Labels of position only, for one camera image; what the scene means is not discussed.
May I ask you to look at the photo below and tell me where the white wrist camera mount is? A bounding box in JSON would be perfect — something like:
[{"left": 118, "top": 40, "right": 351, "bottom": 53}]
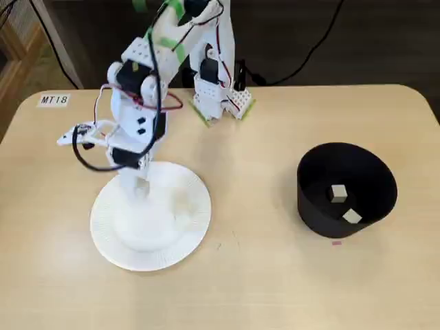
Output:
[{"left": 56, "top": 118, "right": 120, "bottom": 148}]

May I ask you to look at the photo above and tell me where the white paper plate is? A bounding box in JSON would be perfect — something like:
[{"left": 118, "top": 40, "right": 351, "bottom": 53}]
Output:
[{"left": 89, "top": 160, "right": 212, "bottom": 273}]

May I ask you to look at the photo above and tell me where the red white servo wire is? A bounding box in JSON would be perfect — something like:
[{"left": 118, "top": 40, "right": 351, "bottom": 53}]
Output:
[{"left": 215, "top": 0, "right": 241, "bottom": 111}]

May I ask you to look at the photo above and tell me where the black clamp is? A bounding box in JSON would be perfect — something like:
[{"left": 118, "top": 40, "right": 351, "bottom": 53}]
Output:
[{"left": 234, "top": 60, "right": 249, "bottom": 93}]

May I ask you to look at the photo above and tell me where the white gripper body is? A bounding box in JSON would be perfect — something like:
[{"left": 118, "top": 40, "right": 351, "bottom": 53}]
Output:
[{"left": 105, "top": 91, "right": 170, "bottom": 172}]

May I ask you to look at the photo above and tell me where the thin black cable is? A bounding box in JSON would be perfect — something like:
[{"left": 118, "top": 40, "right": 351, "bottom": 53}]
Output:
[{"left": 29, "top": 0, "right": 82, "bottom": 89}]

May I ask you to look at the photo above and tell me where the thick black camera cable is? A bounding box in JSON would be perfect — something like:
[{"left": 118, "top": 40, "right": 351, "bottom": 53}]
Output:
[{"left": 71, "top": 0, "right": 173, "bottom": 173}]

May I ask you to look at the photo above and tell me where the grey mesh panel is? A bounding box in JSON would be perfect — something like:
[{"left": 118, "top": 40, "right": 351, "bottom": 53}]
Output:
[{"left": 0, "top": 0, "right": 39, "bottom": 35}]

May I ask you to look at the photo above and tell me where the wooden shelf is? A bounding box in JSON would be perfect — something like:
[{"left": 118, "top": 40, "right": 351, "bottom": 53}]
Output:
[{"left": 0, "top": 20, "right": 47, "bottom": 142}]

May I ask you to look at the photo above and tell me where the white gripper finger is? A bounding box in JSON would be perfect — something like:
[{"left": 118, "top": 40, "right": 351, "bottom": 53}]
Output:
[
  {"left": 119, "top": 169, "right": 152, "bottom": 206},
  {"left": 137, "top": 153, "right": 153, "bottom": 182}
]

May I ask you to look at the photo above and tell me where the red black servo wire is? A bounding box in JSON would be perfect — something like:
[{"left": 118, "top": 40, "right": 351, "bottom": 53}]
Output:
[{"left": 93, "top": 84, "right": 184, "bottom": 124}]

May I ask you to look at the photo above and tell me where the green tape strip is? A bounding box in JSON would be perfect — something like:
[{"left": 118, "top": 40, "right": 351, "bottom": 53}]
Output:
[
  {"left": 236, "top": 98, "right": 257, "bottom": 122},
  {"left": 188, "top": 99, "right": 211, "bottom": 128}
]

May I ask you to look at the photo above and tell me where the black pot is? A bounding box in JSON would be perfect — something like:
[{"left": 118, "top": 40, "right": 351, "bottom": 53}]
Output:
[{"left": 296, "top": 142, "right": 399, "bottom": 239}]

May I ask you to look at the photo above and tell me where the white MT18 label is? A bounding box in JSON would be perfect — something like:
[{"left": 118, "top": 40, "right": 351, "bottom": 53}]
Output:
[{"left": 36, "top": 93, "right": 71, "bottom": 108}]

